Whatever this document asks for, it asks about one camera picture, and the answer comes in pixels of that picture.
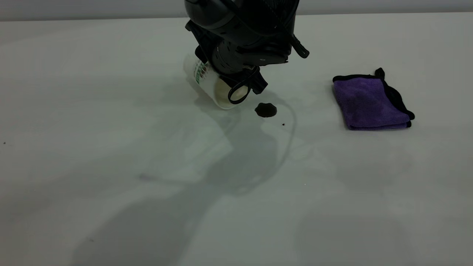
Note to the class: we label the purple cloth with black trim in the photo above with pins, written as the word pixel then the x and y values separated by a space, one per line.
pixel 366 103

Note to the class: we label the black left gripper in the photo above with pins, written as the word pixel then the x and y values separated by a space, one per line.
pixel 236 57

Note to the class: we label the white paper coffee cup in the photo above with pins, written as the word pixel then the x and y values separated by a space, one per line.
pixel 210 85

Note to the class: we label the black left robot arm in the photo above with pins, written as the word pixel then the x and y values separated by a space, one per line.
pixel 240 16

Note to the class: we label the dark coffee spill puddle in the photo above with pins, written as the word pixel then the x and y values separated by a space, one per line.
pixel 265 110

